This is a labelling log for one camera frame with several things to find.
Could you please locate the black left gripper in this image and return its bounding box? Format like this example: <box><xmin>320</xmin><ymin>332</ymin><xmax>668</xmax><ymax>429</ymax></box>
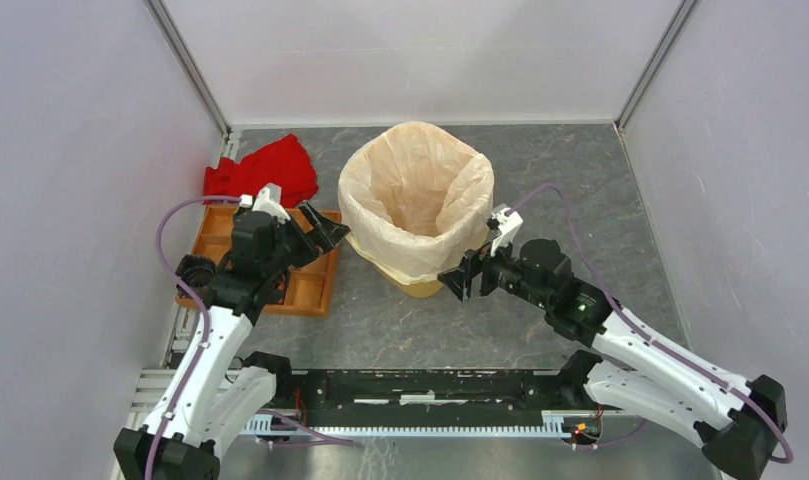
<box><xmin>262</xmin><ymin>200</ymin><xmax>349</xmax><ymax>277</ymax></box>

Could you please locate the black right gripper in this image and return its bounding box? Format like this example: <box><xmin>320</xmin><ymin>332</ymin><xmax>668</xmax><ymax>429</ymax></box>
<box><xmin>437</xmin><ymin>228</ymin><xmax>551</xmax><ymax>310</ymax></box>

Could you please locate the yellow plastic trash bin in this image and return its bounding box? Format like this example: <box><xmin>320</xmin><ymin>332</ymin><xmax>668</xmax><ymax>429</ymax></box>
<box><xmin>390</xmin><ymin>272</ymin><xmax>443</xmax><ymax>298</ymax></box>

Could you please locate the translucent white trash bag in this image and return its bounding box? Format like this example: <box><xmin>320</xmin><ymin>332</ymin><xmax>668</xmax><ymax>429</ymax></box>
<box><xmin>338</xmin><ymin>121</ymin><xmax>495</xmax><ymax>285</ymax></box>

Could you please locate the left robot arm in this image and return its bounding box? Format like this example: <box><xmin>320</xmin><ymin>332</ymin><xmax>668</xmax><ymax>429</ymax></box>
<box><xmin>113</xmin><ymin>201</ymin><xmax>350</xmax><ymax>479</ymax></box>

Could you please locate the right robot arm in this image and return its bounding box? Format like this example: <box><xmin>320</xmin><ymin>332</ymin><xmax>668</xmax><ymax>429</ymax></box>
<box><xmin>438</xmin><ymin>239</ymin><xmax>794</xmax><ymax>479</ymax></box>

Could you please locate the black trash bag roll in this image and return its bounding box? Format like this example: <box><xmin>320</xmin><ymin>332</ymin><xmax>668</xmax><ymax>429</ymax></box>
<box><xmin>175</xmin><ymin>254</ymin><xmax>216</xmax><ymax>299</ymax></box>

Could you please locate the wooden compartment tray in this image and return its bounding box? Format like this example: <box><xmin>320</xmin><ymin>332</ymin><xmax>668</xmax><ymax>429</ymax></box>
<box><xmin>189</xmin><ymin>204</ymin><xmax>340</xmax><ymax>317</ymax></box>

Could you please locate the red cloth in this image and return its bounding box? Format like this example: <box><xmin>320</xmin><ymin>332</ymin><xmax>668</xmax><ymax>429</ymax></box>
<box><xmin>203</xmin><ymin>134</ymin><xmax>319</xmax><ymax>208</ymax></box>

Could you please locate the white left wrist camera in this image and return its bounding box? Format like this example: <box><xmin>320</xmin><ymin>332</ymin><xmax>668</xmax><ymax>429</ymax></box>
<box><xmin>239</xmin><ymin>183</ymin><xmax>291</xmax><ymax>224</ymax></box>

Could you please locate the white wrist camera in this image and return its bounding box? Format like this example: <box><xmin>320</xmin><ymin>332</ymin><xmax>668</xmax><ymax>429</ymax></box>
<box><xmin>486</xmin><ymin>204</ymin><xmax>523</xmax><ymax>257</ymax></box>
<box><xmin>239</xmin><ymin>183</ymin><xmax>291</xmax><ymax>224</ymax></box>

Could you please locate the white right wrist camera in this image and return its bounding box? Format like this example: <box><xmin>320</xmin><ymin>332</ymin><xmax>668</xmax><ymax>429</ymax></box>
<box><xmin>486</xmin><ymin>204</ymin><xmax>523</xmax><ymax>257</ymax></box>

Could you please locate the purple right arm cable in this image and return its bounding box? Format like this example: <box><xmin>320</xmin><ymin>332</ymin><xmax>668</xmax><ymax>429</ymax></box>
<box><xmin>507</xmin><ymin>182</ymin><xmax>795</xmax><ymax>465</ymax></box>

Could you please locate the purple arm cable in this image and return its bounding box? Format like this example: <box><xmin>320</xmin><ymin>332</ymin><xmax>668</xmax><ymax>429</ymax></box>
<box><xmin>142</xmin><ymin>194</ymin><xmax>246</xmax><ymax>480</ymax></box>
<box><xmin>507</xmin><ymin>182</ymin><xmax>795</xmax><ymax>465</ymax></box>

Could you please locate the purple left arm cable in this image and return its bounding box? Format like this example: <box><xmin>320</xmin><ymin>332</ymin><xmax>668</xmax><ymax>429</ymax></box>
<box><xmin>142</xmin><ymin>194</ymin><xmax>246</xmax><ymax>480</ymax></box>

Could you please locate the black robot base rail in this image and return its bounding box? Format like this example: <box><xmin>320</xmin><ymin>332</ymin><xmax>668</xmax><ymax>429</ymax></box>
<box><xmin>266</xmin><ymin>369</ymin><xmax>598</xmax><ymax>429</ymax></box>

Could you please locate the left aluminium frame post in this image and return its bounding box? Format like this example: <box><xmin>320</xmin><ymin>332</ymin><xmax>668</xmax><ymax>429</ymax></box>
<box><xmin>144</xmin><ymin>0</ymin><xmax>232</xmax><ymax>138</ymax></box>

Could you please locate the aluminium frame post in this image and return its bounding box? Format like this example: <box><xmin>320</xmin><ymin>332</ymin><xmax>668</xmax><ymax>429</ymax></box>
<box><xmin>614</xmin><ymin>0</ymin><xmax>700</xmax><ymax>133</ymax></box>
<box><xmin>144</xmin><ymin>0</ymin><xmax>232</xmax><ymax>138</ymax></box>

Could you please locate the right aluminium frame post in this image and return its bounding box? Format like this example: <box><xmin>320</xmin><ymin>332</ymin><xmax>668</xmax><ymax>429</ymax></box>
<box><xmin>614</xmin><ymin>0</ymin><xmax>700</xmax><ymax>133</ymax></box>

